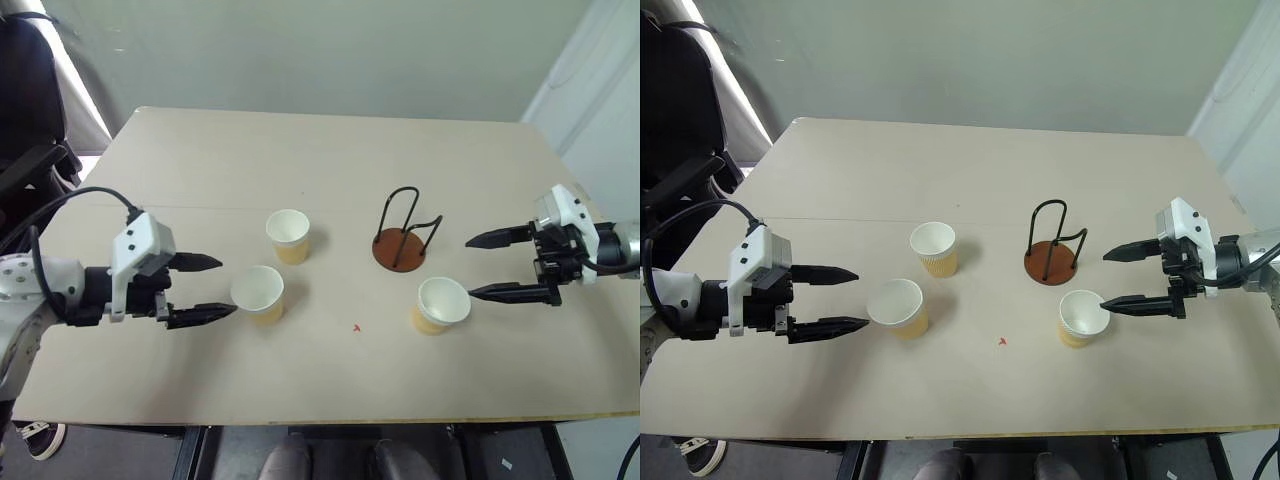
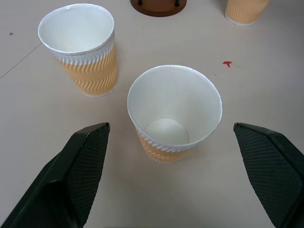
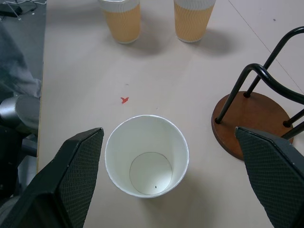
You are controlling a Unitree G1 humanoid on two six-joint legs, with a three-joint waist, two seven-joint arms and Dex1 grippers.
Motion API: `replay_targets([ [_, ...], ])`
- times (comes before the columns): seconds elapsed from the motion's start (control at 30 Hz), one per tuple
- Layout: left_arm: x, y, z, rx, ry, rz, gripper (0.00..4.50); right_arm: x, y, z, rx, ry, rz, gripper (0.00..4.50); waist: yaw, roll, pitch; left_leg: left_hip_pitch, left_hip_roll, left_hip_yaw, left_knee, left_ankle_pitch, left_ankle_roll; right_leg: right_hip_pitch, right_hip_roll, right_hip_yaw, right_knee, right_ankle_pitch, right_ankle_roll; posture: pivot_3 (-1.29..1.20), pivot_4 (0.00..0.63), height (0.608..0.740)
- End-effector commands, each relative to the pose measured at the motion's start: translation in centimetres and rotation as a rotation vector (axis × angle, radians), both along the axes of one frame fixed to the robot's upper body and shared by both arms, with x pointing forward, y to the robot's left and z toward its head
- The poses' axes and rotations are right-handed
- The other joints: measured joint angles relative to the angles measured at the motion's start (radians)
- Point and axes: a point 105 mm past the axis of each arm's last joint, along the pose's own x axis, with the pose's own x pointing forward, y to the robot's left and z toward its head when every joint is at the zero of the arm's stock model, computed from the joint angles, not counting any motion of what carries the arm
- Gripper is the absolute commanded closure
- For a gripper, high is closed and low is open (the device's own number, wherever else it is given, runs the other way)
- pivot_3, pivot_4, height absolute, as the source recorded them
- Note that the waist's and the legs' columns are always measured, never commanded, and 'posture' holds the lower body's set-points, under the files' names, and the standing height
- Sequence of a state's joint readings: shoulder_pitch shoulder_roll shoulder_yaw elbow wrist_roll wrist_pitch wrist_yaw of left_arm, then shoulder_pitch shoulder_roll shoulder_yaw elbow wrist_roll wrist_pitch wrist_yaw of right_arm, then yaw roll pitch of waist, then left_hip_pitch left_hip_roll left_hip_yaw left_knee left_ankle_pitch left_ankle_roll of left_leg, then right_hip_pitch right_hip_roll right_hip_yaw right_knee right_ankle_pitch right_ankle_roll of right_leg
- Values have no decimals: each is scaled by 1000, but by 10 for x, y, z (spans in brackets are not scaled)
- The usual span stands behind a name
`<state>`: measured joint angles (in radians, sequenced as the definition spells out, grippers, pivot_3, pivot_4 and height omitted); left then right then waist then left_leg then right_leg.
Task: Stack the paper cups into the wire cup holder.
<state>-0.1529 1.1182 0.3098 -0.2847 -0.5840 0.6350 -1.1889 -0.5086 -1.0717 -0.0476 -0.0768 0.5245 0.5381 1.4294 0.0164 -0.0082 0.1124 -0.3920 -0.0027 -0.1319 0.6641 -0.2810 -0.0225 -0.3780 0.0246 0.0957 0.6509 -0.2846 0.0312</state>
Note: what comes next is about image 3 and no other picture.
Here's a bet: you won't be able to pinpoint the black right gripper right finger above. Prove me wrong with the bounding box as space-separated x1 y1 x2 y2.
234 126 304 228

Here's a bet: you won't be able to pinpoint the white paper cup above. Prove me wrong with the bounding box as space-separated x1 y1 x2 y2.
104 114 190 199

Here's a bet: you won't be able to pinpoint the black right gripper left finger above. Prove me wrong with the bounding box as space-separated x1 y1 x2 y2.
0 127 105 228

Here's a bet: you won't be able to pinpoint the black cables on floor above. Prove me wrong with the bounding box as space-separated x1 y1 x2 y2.
0 0 46 19

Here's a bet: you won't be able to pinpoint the orange ribbed paper cup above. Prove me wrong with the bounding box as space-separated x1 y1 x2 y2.
98 0 141 44
173 0 217 44

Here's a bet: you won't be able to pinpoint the silver robot body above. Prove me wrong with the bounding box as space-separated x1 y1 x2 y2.
0 95 41 137

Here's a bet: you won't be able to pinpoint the wooden base black rack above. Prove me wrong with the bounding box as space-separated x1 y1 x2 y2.
211 26 304 162

